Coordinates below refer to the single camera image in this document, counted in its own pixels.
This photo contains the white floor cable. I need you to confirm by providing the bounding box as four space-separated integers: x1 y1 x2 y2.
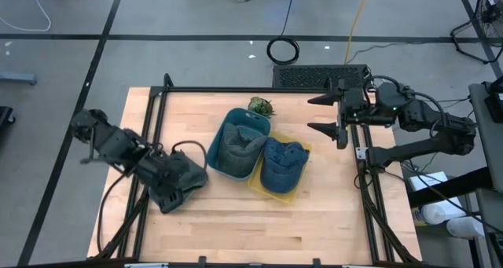
0 0 53 32

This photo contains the black floor fan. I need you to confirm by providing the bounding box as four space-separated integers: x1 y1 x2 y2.
450 0 503 64

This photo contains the black cable with coil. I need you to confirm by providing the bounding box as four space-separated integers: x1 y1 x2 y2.
266 0 301 66

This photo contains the yellow cable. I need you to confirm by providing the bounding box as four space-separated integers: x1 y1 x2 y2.
343 0 373 64

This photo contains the teal plastic bin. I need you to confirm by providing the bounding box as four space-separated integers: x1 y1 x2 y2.
207 107 272 182

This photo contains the small green succulent plant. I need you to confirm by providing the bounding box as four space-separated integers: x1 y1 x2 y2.
247 96 276 119

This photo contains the black aluminium table frame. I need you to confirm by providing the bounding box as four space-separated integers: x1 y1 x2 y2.
86 73 424 268

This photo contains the yellow translucent plastic tray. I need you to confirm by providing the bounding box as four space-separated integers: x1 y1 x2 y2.
247 129 314 205

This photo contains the black caster base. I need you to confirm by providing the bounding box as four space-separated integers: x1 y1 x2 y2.
0 105 17 128

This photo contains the black shelf bar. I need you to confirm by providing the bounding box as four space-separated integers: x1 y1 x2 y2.
407 167 492 209

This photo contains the grey metal table leg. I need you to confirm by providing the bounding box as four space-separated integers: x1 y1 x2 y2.
0 71 39 86

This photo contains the blue denim cap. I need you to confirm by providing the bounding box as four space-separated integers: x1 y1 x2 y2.
260 136 310 194

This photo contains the black device on desk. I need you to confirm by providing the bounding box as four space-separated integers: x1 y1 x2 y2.
483 75 503 123

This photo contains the black perforated computer case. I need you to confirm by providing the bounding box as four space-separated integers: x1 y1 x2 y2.
272 64 373 90

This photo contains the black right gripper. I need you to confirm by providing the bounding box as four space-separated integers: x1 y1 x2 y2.
307 78 374 150

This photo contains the grey desk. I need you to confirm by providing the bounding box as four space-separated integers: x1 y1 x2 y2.
468 81 503 193

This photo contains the white box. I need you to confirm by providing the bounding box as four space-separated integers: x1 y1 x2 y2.
407 171 450 193

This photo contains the white paper roll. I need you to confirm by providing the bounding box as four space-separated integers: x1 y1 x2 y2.
446 216 486 240
412 202 468 226

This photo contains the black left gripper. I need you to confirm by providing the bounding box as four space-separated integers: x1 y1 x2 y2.
151 163 189 215

